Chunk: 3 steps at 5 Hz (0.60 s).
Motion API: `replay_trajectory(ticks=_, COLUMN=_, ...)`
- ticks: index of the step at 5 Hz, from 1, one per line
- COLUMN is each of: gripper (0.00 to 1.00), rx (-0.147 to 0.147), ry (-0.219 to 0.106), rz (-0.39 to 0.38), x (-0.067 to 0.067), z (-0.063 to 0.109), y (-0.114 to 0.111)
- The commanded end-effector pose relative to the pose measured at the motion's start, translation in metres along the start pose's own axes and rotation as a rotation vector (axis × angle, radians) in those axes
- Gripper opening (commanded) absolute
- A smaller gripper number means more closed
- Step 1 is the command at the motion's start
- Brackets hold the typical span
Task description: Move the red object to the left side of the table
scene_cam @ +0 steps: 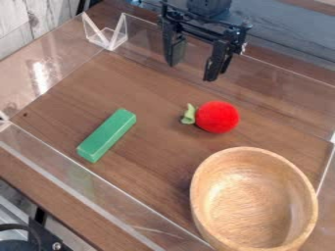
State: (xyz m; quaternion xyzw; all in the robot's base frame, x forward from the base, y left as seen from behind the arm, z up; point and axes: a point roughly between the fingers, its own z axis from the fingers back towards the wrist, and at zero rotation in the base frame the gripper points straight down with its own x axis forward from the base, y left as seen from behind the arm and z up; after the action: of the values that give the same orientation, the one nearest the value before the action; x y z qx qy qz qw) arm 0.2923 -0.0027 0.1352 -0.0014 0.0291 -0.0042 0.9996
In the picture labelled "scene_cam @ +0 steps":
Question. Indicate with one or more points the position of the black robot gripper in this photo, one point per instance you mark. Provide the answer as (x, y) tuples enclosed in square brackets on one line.
[(207, 20)]

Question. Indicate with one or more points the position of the red plush strawberry toy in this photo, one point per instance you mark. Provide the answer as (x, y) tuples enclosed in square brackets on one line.
[(215, 116)]

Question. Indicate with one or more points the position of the green rectangular block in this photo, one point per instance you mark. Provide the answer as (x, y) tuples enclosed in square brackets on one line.
[(105, 135)]

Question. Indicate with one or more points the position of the wooden bowl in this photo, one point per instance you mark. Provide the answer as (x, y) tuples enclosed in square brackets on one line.
[(252, 201)]

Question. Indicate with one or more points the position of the clear acrylic corner bracket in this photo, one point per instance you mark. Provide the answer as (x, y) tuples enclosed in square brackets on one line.
[(105, 38)]

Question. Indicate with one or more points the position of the clear acrylic enclosure wall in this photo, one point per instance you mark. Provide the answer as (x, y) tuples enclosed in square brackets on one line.
[(127, 202)]

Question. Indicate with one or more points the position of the black metal clamp bracket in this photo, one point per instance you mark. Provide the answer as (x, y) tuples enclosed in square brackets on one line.
[(25, 234)]

